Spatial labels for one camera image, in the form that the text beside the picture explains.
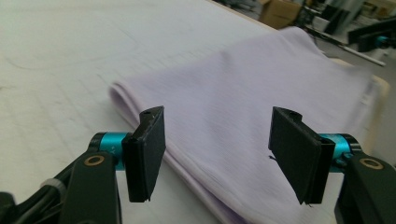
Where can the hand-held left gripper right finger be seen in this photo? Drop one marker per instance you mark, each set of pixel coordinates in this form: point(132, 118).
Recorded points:
point(299, 158)

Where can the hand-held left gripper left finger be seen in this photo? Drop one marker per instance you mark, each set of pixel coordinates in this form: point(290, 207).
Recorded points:
point(143, 161)

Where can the lilac printed towel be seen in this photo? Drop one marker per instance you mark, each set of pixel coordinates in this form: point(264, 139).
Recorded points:
point(233, 102)

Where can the small cardboard box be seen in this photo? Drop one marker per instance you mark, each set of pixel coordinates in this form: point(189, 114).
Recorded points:
point(280, 14)

